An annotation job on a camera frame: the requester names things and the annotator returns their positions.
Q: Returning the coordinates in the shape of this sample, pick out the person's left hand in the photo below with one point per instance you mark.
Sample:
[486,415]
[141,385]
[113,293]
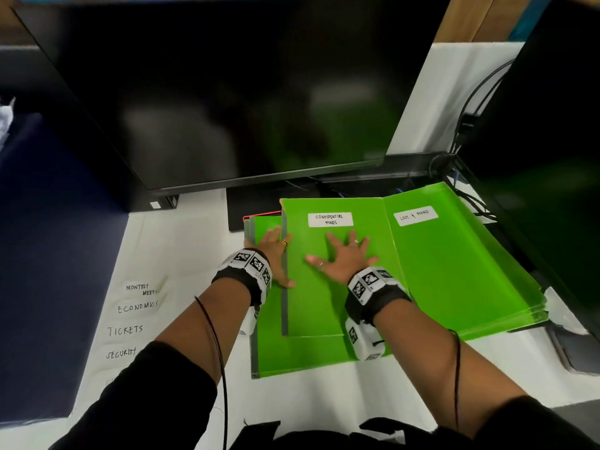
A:
[268,255]

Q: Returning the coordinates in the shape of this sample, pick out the person's right hand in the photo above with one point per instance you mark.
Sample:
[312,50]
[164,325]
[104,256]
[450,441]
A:
[347,264]

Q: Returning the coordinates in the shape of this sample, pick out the person's right thumb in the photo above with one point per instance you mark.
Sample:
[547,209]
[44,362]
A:
[316,261]

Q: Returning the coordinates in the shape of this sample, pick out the person's left thumb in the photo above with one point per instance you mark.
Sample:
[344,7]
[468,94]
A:
[286,278]

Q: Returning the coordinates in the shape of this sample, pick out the person's right middle finger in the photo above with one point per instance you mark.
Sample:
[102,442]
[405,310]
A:
[352,236]

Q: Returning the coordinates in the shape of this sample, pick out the person's right little finger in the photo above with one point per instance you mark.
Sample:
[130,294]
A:
[372,261]

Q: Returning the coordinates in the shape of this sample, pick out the green folder with wide label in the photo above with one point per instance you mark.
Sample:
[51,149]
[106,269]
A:
[309,299]

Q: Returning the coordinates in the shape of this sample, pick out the person's right forearm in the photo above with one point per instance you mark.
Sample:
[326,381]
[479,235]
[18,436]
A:
[431,360]

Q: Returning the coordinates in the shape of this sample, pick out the person's left forearm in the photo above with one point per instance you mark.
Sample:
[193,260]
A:
[206,323]

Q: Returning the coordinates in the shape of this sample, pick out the black wristband with marker tags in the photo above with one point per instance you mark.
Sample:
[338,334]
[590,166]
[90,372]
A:
[243,274]
[372,295]

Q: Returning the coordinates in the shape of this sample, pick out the red folder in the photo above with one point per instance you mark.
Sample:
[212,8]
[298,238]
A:
[260,214]

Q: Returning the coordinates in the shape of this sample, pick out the plain green folder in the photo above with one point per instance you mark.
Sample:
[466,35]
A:
[290,353]

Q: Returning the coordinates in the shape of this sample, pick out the green folder with slanted label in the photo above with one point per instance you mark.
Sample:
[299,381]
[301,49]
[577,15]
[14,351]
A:
[450,267]

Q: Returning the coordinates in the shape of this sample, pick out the stack of green folders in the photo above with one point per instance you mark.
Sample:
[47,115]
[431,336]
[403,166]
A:
[525,318]

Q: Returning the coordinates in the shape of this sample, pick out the person's black top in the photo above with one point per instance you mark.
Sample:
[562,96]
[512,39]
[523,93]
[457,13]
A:
[150,407]

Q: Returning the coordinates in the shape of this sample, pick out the large black monitor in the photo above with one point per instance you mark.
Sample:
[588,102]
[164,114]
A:
[225,84]

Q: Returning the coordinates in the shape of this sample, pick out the white paper sheet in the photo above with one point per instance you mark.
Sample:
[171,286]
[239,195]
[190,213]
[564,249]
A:
[565,313]

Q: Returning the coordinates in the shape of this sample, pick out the black side monitor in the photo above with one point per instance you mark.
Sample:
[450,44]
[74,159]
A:
[548,149]

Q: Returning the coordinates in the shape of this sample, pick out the grey tablet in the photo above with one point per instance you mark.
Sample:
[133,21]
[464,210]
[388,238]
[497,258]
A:
[576,353]

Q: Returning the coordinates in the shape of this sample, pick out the dark blue chair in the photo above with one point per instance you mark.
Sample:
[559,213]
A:
[51,276]

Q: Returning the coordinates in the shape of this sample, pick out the wooden panel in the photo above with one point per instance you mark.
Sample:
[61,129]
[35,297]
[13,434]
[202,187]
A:
[468,18]

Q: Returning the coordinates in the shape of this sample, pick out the white cloth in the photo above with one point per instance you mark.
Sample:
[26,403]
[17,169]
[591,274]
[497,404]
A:
[4,121]

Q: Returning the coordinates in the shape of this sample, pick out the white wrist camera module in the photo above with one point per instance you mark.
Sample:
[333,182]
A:
[363,339]
[248,321]

